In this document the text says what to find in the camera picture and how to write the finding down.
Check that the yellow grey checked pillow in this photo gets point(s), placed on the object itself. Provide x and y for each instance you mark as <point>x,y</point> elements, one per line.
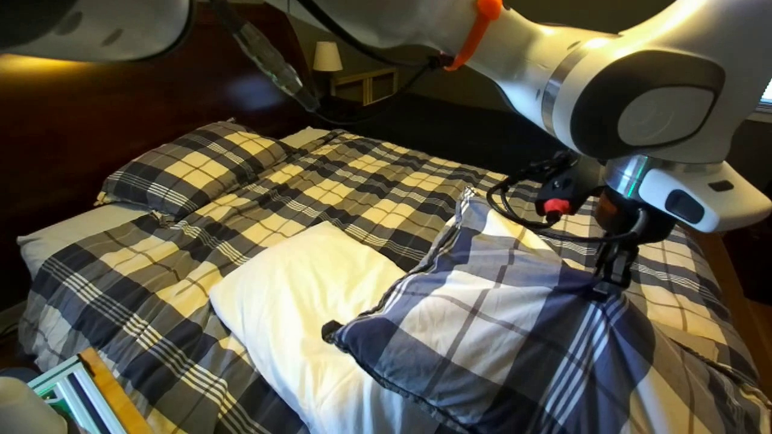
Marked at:
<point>183,169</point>

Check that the plaid checkered cloth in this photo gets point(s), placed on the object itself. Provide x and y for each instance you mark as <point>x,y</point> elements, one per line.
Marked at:
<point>514,339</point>

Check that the dark wooden headboard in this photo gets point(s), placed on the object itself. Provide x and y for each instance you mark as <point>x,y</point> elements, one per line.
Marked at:
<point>79,121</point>

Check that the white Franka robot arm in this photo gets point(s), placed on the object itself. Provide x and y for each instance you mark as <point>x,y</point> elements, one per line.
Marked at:
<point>579,64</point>

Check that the bright window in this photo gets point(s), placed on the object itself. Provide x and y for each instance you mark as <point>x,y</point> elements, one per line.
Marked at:
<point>764,97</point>

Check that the yellow grey checked comforter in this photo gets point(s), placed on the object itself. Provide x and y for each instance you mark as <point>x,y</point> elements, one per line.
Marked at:
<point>362,195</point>

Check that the small table lamp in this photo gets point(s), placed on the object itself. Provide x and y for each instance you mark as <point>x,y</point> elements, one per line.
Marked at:
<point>325,56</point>

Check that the wooden board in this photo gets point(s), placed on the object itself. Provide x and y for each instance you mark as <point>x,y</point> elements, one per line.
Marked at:
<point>117,395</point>

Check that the white pillow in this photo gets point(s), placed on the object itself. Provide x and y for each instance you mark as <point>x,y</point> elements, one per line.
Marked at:
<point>298,305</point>
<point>73,229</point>

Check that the black chest of drawers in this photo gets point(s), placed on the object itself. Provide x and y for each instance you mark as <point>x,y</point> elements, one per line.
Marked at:
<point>750,267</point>

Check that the wooden shelf unit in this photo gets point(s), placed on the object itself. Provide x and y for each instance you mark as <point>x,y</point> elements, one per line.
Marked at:
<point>365,88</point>

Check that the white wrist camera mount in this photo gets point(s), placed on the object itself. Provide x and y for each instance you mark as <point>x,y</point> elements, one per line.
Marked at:
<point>708,202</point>

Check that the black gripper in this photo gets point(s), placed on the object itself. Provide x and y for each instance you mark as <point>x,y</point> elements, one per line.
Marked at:
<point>652,225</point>

